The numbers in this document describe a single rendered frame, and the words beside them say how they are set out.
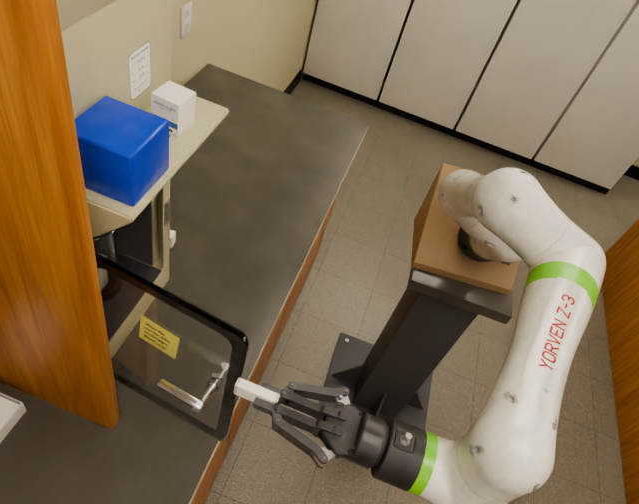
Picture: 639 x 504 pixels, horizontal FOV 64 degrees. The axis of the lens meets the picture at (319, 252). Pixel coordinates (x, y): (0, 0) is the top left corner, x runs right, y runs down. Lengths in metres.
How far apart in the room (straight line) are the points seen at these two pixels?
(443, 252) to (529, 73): 2.43
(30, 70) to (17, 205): 0.21
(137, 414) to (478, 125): 3.34
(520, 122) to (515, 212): 3.07
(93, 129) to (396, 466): 0.62
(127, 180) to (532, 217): 0.67
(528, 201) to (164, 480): 0.88
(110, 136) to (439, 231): 1.09
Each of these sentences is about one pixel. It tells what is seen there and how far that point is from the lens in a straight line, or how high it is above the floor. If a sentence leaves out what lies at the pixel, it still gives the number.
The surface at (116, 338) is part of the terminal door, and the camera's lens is 1.02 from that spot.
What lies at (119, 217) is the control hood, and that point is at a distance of 0.75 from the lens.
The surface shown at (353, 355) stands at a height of 0.01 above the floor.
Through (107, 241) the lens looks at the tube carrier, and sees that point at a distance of 1.13.
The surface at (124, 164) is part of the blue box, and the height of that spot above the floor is 1.58.
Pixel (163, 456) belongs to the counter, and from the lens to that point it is 1.17.
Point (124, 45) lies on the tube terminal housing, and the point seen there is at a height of 1.64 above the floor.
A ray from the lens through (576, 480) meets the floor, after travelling 2.72.
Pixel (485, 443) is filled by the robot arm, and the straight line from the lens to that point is 0.72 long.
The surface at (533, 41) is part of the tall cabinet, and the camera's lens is 3.78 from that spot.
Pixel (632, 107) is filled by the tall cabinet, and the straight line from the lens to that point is 4.04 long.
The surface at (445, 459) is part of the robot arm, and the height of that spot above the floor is 1.35.
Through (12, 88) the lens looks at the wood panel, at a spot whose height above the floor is 1.72.
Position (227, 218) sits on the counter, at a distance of 1.55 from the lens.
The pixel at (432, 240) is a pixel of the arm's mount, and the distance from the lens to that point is 1.58.
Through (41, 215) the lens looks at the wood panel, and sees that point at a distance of 0.70.
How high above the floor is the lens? 2.04
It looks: 47 degrees down
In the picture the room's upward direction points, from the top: 19 degrees clockwise
